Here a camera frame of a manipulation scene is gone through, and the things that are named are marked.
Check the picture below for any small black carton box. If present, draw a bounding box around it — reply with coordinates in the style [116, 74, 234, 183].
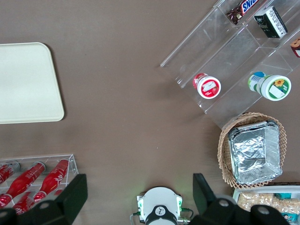
[254, 6, 288, 39]

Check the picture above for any small rice cracker bag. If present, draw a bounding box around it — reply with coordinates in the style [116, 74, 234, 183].
[276, 196, 300, 210]

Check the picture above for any cream plastic tray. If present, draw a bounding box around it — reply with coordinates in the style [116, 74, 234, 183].
[0, 42, 65, 124]

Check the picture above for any clear acrylic stepped display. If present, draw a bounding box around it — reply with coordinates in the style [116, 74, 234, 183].
[160, 0, 300, 130]

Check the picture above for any green lid yogurt cup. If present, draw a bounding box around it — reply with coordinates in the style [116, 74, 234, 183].
[247, 71, 292, 102]

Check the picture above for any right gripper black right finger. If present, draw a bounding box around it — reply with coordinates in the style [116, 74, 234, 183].
[187, 172, 296, 225]

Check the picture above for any red strawberry yogurt cup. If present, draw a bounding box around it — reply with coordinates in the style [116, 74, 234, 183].
[192, 73, 222, 100]

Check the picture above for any aluminium foil container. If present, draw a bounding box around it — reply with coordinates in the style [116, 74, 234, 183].
[227, 120, 284, 185]

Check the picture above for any white rectangular snack tray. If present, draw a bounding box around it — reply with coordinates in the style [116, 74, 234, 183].
[232, 186, 300, 225]

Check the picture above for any clear acrylic bottle rack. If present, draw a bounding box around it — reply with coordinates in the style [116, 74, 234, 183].
[0, 153, 79, 211]

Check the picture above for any light tan wicker basket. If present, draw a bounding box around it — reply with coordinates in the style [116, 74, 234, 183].
[218, 112, 288, 189]

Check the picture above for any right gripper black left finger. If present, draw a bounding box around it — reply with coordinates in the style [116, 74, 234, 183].
[0, 173, 89, 225]

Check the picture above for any chocolate chip cookie box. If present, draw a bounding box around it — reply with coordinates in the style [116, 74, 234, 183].
[290, 37, 300, 58]

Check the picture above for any Snickers chocolate bar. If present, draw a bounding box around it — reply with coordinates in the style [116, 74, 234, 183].
[226, 0, 261, 25]

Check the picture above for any large rice cracker bag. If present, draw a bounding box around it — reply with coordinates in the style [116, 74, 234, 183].
[238, 191, 278, 212]

